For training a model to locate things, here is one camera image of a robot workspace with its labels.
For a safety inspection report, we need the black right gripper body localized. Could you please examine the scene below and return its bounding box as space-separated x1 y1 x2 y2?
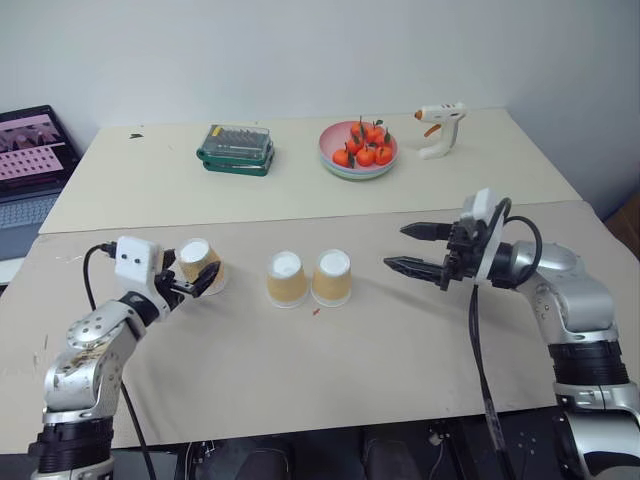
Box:
439 215 490 293

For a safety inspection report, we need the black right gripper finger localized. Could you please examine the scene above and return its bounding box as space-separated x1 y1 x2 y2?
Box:
399 222 454 244
383 255 447 283

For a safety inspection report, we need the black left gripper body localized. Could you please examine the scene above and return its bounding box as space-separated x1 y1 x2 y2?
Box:
153 268 200 312

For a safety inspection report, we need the brown paper cup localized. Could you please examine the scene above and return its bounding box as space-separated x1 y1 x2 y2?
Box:
266 249 308 309
178 238 227 296
310 248 353 308

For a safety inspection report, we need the pale green plastic plate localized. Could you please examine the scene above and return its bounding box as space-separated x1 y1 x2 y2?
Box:
320 155 401 183

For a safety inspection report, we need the white hot glue gun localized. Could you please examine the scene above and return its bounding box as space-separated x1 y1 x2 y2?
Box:
413 101 467 161

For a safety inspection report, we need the green clear-lid screwdriver box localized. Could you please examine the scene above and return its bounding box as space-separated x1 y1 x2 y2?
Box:
201 147 277 179
196 123 274 165

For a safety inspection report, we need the pink plastic plate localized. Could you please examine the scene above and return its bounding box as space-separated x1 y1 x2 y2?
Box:
319 120 399 170

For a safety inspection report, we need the brown cardboard box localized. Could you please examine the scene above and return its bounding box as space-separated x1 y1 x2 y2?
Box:
606 192 640 247

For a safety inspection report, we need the open laptop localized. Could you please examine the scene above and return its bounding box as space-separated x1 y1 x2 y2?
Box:
0 104 82 262

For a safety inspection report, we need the dark rounded shape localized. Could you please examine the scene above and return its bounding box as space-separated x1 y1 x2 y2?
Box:
361 436 422 480
238 439 297 480

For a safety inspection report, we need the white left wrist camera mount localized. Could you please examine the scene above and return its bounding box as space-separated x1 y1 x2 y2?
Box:
114 236 170 312

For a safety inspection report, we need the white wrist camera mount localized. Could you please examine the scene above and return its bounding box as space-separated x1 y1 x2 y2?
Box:
461 188 506 287
114 236 170 312

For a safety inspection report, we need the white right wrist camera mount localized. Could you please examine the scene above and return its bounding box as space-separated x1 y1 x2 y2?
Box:
461 188 506 287

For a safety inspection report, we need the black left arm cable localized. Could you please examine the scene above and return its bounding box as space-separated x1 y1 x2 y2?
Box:
82 241 152 480

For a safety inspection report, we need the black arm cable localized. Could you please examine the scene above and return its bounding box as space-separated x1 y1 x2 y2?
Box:
468 197 545 480
82 241 152 480

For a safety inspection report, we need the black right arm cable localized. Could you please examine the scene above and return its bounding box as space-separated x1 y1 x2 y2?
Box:
468 197 545 480

